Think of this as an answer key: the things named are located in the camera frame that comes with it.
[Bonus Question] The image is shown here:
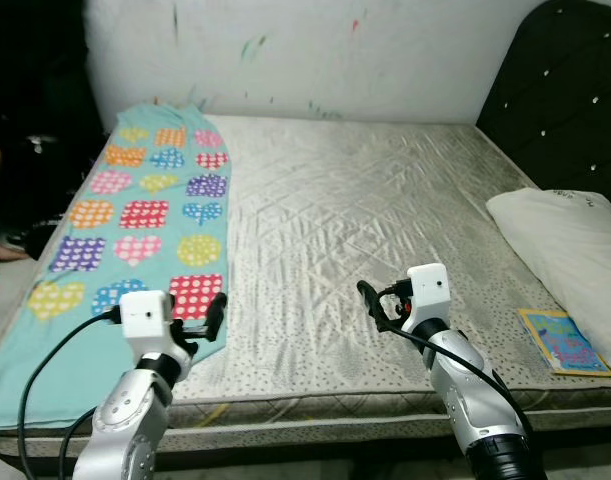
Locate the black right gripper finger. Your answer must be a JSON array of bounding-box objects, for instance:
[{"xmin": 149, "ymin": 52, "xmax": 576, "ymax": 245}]
[{"xmin": 358, "ymin": 281, "xmax": 391, "ymax": 333}]

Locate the yellow-edged blue children's book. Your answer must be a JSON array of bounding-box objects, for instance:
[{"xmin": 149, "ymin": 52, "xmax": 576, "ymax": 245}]
[{"xmin": 517, "ymin": 308, "xmax": 611, "ymax": 378}]

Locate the white printed pillow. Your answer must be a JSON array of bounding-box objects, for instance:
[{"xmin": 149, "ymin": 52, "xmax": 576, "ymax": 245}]
[{"xmin": 485, "ymin": 187, "xmax": 611, "ymax": 373}]

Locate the grey quilted mattress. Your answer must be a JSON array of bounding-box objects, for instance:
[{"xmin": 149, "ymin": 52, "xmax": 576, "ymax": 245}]
[{"xmin": 0, "ymin": 110, "xmax": 611, "ymax": 457}]

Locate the teal blanket with colourful patches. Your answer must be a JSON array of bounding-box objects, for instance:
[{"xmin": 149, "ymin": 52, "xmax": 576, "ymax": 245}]
[{"xmin": 0, "ymin": 103, "xmax": 231, "ymax": 431}]

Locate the black bag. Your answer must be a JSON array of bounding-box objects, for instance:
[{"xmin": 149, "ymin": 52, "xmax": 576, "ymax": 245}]
[{"xmin": 15, "ymin": 125, "xmax": 86, "ymax": 257}]

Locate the person's bare leg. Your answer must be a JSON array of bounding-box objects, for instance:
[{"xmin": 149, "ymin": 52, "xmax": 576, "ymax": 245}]
[{"xmin": 0, "ymin": 140, "xmax": 32, "ymax": 263}]

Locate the black tufted headboard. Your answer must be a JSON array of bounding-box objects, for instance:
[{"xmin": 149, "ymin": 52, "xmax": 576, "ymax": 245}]
[{"xmin": 475, "ymin": 0, "xmax": 611, "ymax": 211}]

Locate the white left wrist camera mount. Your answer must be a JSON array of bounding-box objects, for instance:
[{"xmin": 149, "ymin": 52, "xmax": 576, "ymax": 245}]
[{"xmin": 118, "ymin": 292, "xmax": 191, "ymax": 366}]

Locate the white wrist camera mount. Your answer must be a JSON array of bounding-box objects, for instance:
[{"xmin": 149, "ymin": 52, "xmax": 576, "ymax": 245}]
[
  {"xmin": 118, "ymin": 292, "xmax": 191, "ymax": 366},
  {"xmin": 405, "ymin": 263, "xmax": 451, "ymax": 336}
]

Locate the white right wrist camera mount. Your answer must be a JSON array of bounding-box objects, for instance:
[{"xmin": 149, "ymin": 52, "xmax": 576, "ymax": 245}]
[{"xmin": 405, "ymin": 263, "xmax": 451, "ymax": 336}]

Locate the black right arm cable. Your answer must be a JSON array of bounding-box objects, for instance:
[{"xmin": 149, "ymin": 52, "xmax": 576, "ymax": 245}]
[{"xmin": 375, "ymin": 290, "xmax": 532, "ymax": 431}]

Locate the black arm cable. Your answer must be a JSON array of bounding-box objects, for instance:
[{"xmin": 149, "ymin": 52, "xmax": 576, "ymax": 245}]
[
  {"xmin": 375, "ymin": 290, "xmax": 532, "ymax": 431},
  {"xmin": 17, "ymin": 310, "xmax": 126, "ymax": 480}
]

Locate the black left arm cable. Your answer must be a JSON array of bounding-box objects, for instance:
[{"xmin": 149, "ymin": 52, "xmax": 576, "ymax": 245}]
[{"xmin": 17, "ymin": 310, "xmax": 126, "ymax": 480}]

